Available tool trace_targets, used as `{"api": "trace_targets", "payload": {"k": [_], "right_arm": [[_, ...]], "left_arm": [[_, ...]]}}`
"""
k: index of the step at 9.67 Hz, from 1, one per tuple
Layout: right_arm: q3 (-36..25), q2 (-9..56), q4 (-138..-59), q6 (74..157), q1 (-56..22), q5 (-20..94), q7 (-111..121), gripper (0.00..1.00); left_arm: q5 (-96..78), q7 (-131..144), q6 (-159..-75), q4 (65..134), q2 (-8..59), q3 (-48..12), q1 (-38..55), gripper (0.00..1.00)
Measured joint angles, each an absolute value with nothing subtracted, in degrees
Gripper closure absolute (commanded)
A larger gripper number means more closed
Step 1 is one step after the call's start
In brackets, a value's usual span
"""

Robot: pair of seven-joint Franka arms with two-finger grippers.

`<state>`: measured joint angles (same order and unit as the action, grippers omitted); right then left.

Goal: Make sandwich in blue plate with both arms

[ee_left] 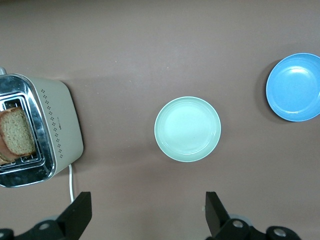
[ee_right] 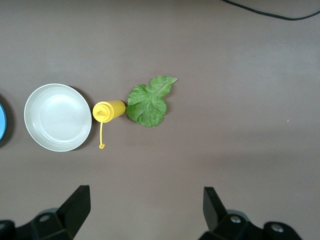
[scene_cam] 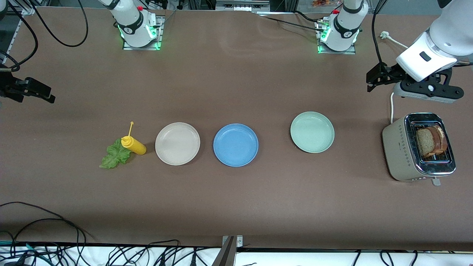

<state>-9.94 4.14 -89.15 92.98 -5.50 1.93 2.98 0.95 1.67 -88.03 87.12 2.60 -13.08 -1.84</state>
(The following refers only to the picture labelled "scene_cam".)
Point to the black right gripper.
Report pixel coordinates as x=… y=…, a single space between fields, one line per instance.
x=8 y=87

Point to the yellow squeeze bottle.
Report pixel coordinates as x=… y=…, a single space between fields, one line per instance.
x=136 y=147

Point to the metal corner bracket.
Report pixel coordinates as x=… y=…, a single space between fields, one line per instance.
x=238 y=241

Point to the beige round plate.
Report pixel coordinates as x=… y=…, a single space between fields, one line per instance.
x=177 y=144

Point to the brown bread slice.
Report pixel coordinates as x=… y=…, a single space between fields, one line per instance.
x=441 y=138
x=425 y=142

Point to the beige chrome toaster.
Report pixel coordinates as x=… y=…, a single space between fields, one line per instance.
x=399 y=155

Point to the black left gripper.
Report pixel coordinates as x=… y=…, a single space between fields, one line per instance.
x=388 y=73

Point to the orange snack packet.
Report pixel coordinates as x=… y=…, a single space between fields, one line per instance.
x=323 y=3

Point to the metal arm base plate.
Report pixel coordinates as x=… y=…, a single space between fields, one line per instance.
x=347 y=51
x=159 y=33

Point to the green lettuce leaf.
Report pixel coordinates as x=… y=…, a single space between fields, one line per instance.
x=112 y=159

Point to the grey power strip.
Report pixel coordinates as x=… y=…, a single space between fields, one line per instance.
x=242 y=5

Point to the aluminium frame profile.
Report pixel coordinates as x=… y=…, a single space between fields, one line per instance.
x=27 y=9

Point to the green round plate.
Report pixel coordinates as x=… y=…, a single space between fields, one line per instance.
x=312 y=132

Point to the grey aluminium profile beam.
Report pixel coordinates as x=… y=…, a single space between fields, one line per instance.
x=225 y=256

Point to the blue round plate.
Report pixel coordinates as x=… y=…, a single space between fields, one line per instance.
x=235 y=145

